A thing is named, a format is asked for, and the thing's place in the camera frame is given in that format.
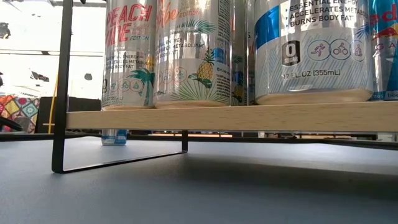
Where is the Celsius Peach Vibe can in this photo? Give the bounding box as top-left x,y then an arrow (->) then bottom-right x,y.
101,0 -> 158,110

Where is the Celsius Arctic Vibe can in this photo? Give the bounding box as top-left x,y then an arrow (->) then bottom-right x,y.
254,0 -> 375,106

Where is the blue silver Red Bull can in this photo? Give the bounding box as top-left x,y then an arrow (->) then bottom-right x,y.
101,129 -> 128,146
368,0 -> 398,102

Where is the long ceiling light strip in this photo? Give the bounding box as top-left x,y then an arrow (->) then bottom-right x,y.
0,48 -> 105,59

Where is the black low cabinet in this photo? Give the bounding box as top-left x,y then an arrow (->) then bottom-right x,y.
35,96 -> 103,134

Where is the colourful patchwork cloth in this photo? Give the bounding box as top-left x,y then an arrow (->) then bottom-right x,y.
0,95 -> 40,134

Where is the wooden shelf with black frame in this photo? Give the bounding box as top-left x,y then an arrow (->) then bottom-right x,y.
51,0 -> 398,174

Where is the yellow cable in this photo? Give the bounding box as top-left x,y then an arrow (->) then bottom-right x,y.
43,73 -> 58,134

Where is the black cable loop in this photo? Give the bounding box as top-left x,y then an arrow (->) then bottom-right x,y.
0,116 -> 24,132

